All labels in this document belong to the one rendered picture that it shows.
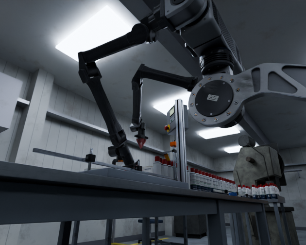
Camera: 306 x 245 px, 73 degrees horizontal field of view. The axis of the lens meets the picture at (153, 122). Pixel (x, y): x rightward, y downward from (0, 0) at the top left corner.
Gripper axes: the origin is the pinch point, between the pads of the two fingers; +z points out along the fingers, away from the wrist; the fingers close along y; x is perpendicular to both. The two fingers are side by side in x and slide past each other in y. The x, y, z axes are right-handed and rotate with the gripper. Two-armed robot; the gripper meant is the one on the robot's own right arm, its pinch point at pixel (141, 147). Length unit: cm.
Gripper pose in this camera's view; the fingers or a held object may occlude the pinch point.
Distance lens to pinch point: 158.7
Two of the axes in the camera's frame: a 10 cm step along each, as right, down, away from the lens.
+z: -0.2, 9.3, -3.7
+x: 8.1, -2.0, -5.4
